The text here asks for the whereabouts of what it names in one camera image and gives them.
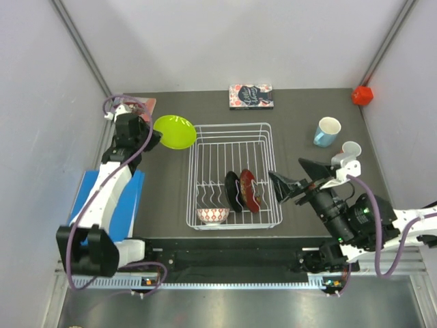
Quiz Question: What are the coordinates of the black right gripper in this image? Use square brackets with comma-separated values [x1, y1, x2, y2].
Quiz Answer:
[268, 158, 355, 246]

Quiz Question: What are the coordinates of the lime green plate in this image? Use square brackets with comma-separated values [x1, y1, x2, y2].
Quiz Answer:
[154, 115, 197, 150]

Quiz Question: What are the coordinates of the dark red plate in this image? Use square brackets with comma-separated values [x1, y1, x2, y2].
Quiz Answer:
[240, 169, 262, 213]

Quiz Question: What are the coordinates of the light blue mug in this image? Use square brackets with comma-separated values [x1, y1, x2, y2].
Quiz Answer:
[313, 117, 341, 148]

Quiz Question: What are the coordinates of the salmon pink mug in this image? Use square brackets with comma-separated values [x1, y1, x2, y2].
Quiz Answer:
[341, 141, 362, 157]

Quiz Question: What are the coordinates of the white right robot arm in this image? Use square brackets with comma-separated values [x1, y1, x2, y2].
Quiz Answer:
[268, 153, 436, 273]

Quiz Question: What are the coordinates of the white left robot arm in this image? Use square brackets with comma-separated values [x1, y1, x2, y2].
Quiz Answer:
[56, 113, 162, 277]

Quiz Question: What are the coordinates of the pink cover book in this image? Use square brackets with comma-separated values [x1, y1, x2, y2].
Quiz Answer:
[111, 98, 156, 122]

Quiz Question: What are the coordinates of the blue foam pad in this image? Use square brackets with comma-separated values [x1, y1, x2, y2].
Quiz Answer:
[68, 170, 145, 243]

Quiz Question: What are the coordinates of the red patterned white bowl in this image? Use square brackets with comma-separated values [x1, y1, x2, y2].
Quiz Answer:
[197, 208, 230, 225]

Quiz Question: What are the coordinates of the floral Little Women book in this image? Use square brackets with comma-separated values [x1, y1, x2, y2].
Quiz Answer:
[229, 83, 274, 110]

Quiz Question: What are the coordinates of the red cube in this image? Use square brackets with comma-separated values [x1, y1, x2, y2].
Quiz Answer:
[351, 85, 373, 106]

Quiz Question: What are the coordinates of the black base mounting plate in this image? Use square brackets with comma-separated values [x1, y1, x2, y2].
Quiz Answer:
[142, 237, 348, 273]

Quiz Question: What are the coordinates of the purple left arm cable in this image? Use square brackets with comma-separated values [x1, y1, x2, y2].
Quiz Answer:
[66, 94, 168, 297]

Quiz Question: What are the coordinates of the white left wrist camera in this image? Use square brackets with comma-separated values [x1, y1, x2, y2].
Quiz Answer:
[104, 104, 132, 122]

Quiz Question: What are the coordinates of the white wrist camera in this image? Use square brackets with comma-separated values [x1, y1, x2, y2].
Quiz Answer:
[321, 152, 361, 189]
[104, 104, 132, 122]

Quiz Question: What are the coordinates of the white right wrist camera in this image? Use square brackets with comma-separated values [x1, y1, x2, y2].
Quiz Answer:
[321, 152, 361, 189]

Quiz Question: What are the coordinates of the white wire dish rack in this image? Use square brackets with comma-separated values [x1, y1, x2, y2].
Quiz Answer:
[186, 122, 283, 230]

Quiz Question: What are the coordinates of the grey slotted cable duct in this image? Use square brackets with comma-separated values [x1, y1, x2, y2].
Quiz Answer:
[88, 274, 342, 290]

